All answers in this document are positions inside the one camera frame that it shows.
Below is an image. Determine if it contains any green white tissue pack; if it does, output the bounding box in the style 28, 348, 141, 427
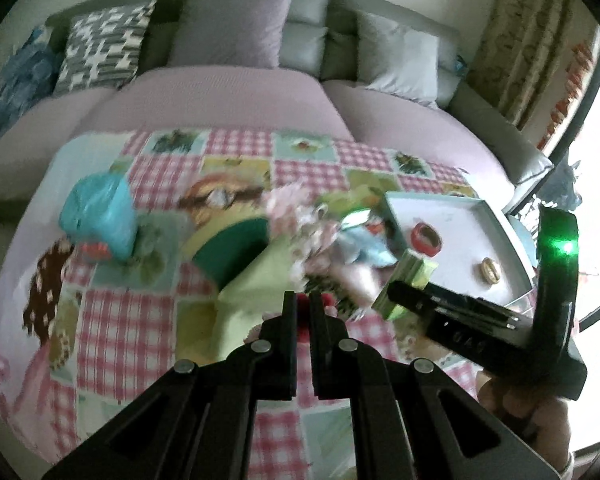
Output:
340, 208, 373, 230

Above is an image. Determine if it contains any teal shallow cardboard tray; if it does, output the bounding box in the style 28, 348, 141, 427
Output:
382, 192, 533, 307

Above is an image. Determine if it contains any blue clothes pile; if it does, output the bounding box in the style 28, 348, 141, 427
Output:
0, 25, 61, 137

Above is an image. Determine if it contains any person's right hand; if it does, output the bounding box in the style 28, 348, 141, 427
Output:
476, 372, 574, 479

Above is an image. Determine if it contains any pink patterned cloth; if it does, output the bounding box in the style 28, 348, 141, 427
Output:
260, 183, 340, 285

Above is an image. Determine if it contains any teal plastic box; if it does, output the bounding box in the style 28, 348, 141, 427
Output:
58, 172, 137, 261

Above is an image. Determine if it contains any clear plastic box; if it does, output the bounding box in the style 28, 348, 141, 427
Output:
178, 172, 265, 228

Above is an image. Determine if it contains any grey sofa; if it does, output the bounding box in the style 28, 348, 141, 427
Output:
47, 0, 553, 208

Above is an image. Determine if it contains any red tape roll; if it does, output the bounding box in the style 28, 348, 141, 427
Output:
410, 222, 442, 258

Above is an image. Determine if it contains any light grey cushion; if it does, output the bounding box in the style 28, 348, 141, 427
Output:
356, 11, 439, 108

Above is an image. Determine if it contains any light green cloth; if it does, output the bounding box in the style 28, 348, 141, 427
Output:
209, 235, 304, 361

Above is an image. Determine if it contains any blue face mask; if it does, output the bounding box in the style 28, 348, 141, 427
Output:
335, 226, 398, 268

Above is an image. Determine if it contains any checkered picture tablecloth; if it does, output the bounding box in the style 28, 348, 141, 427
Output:
0, 128, 537, 480

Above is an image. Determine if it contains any pink sofa cover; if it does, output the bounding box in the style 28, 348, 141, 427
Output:
0, 66, 514, 207

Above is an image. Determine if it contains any black white patterned cushion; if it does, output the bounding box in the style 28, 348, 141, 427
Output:
54, 0, 157, 96

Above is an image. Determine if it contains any yellow green sponge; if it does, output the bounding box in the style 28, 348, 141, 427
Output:
182, 214, 268, 290

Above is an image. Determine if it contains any purple cushion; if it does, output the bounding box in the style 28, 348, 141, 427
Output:
168, 0, 292, 70

